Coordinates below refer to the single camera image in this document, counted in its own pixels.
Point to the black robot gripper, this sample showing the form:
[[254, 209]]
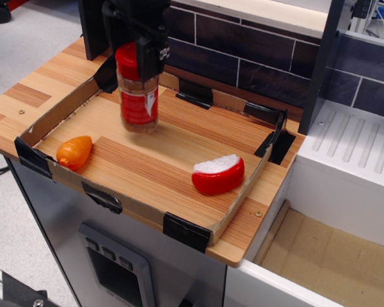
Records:
[[142, 22]]

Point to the dark grey post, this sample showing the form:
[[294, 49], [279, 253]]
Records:
[[312, 106], [93, 14]]

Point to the red-lidded spice bottle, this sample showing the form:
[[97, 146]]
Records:
[[138, 99]]

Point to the orange toy carrot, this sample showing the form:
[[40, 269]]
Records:
[[74, 152]]

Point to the red white toy cheese wedge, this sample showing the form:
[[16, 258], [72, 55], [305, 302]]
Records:
[[219, 175]]

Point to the cardboard fence with black tape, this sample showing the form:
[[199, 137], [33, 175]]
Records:
[[148, 176]]

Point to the white toy sink drainboard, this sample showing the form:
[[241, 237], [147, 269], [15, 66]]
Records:
[[347, 140]]

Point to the black caster wheel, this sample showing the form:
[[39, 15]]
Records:
[[1, 11]]

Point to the dark grey left post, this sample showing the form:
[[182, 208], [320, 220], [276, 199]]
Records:
[[93, 14]]

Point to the grey oven control panel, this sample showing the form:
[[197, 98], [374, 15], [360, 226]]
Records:
[[124, 274]]

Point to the dark grey right post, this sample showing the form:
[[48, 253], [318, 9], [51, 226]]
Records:
[[312, 106]]

